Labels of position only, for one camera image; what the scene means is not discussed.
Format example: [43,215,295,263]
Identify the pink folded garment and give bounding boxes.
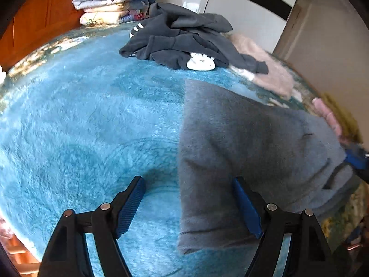
[313,97,343,137]

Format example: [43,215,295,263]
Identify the pink fluffy sweater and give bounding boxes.
[228,33,297,100]

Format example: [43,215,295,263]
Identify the blue-grey knit sweater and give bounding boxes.
[176,79,362,254]

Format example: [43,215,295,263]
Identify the folded cream floral quilt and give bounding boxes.
[79,1,149,26]

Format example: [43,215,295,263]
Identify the white wardrobe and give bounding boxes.
[150,0,303,54]

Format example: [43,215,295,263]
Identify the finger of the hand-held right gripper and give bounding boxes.
[342,144,369,184]

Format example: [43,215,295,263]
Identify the teal floral plush blanket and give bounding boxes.
[0,20,364,277]

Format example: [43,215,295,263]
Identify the wooden headboard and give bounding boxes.
[0,0,87,72]

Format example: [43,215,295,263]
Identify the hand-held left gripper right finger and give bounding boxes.
[233,177,332,277]

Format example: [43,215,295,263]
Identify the dark grey hoodie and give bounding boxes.
[119,2,269,75]

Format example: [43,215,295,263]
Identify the olive yellow garment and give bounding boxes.
[323,92,362,143]

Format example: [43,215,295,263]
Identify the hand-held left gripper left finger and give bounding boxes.
[37,175,146,277]

